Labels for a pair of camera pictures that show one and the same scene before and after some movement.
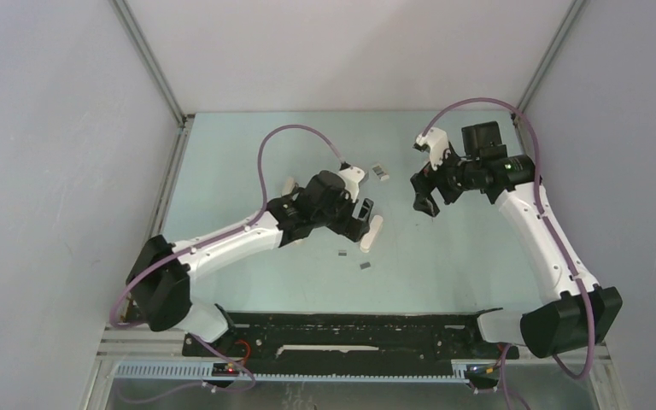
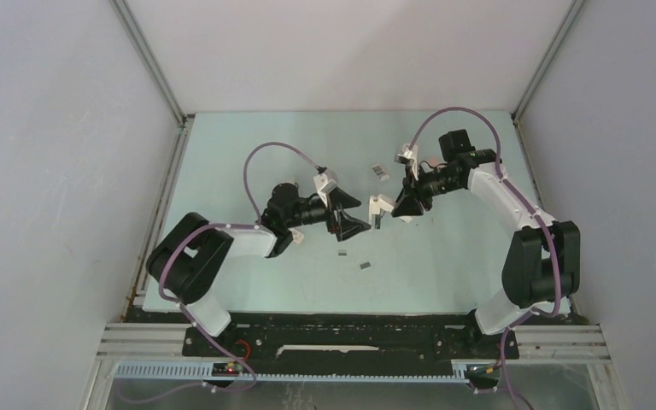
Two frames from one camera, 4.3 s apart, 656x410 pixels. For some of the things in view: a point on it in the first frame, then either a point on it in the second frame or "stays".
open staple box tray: (381, 172) stays
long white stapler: (376, 222) -> (377, 206)
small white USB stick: (434, 141) -> (408, 156)
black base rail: (403, 337) stays
